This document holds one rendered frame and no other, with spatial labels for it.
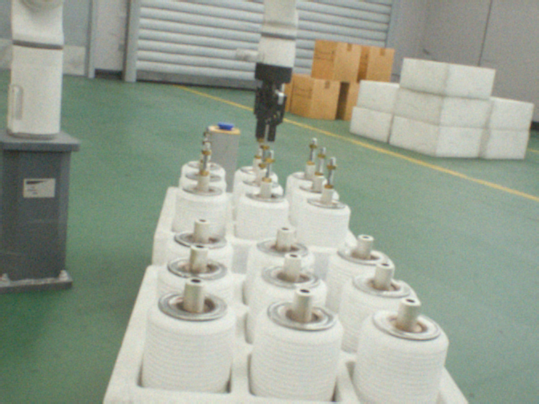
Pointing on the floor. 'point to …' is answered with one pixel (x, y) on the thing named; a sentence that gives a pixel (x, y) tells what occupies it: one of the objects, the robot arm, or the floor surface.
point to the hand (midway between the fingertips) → (265, 135)
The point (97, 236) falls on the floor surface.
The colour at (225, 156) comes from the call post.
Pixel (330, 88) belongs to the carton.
